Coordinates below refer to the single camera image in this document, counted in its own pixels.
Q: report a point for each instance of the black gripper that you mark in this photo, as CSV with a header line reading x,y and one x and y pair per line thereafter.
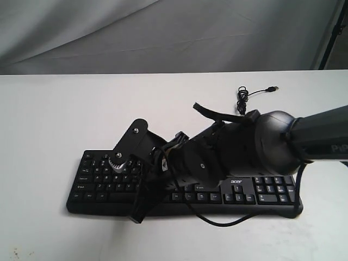
x,y
157,181

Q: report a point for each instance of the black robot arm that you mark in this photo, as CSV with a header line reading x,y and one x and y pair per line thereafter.
x,y
255,144

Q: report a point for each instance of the black acer keyboard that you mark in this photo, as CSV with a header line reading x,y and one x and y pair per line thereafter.
x,y
98,190

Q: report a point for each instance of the grey backdrop cloth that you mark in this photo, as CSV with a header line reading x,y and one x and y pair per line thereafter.
x,y
82,37

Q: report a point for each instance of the black tripod stand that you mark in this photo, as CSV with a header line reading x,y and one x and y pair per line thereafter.
x,y
336,31

